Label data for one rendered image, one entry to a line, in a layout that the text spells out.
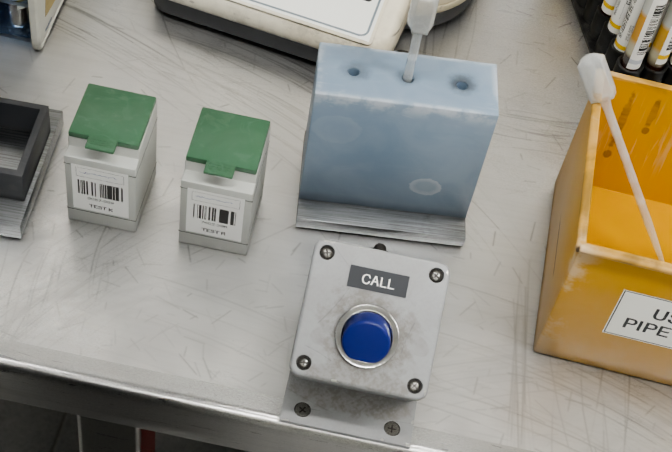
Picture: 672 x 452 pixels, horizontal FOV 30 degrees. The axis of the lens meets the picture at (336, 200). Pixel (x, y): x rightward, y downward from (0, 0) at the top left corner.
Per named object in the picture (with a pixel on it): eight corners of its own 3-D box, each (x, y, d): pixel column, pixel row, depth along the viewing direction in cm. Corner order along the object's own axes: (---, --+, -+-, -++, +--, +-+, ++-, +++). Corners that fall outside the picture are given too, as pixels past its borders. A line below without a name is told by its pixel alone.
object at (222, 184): (177, 242, 72) (180, 166, 67) (197, 181, 75) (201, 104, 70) (246, 256, 72) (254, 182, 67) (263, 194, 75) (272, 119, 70)
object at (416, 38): (378, 181, 75) (412, 30, 65) (378, 172, 75) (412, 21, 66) (390, 183, 75) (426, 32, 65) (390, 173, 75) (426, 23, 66)
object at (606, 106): (674, 284, 73) (609, 100, 69) (662, 286, 73) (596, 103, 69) (676, 277, 74) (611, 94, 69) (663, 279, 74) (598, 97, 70)
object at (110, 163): (67, 219, 72) (62, 141, 67) (91, 158, 75) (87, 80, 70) (135, 233, 72) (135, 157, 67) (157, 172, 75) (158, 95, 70)
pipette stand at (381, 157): (294, 229, 74) (313, 113, 66) (303, 140, 78) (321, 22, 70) (462, 248, 74) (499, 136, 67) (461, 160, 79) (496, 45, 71)
